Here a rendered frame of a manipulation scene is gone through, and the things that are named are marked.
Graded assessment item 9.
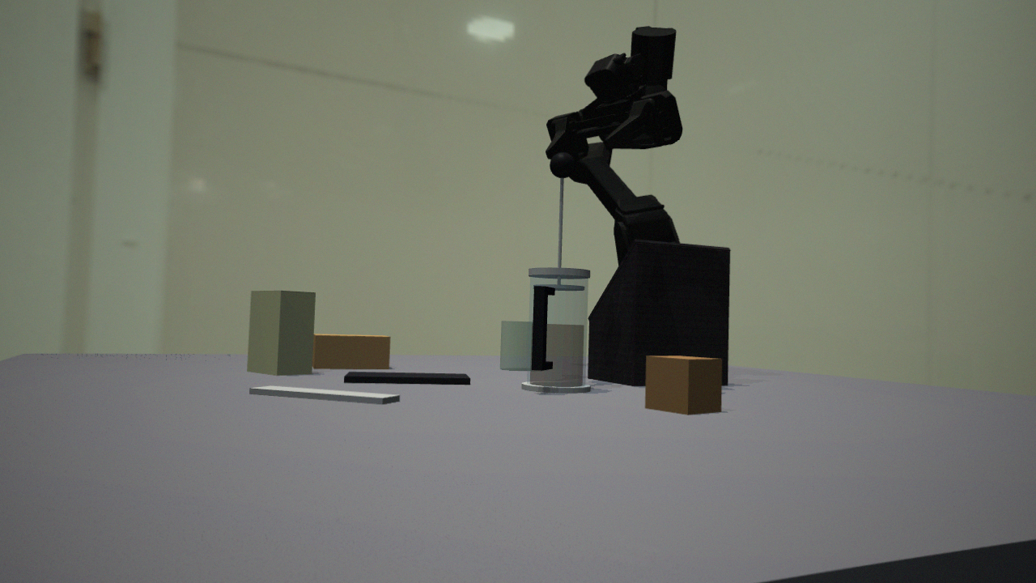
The light grey flat bar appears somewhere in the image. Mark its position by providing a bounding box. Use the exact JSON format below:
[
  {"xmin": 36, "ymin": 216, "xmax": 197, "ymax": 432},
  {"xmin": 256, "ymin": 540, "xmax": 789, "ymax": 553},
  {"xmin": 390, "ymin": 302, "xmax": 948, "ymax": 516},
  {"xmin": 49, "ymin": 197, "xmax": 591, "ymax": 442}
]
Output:
[{"xmin": 249, "ymin": 386, "xmax": 400, "ymax": 404}]

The glass french press with plunger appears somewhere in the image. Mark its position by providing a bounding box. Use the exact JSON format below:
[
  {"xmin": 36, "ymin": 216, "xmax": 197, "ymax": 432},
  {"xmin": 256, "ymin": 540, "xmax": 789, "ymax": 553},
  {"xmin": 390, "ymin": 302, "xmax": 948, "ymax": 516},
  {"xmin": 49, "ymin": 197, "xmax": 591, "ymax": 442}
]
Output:
[{"xmin": 521, "ymin": 152, "xmax": 591, "ymax": 393}]

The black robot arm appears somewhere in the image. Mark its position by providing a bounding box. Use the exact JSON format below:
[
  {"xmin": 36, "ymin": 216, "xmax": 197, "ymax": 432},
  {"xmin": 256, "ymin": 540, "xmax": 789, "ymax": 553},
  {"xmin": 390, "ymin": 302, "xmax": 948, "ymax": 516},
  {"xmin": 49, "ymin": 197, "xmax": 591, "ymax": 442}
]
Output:
[{"xmin": 569, "ymin": 26, "xmax": 680, "ymax": 265}]

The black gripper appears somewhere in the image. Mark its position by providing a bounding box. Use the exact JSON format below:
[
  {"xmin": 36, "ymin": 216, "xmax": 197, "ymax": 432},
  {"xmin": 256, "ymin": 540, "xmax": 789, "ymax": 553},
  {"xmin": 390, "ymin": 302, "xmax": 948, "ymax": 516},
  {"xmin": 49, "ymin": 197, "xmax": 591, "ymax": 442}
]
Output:
[{"xmin": 546, "ymin": 90, "xmax": 682, "ymax": 161}]

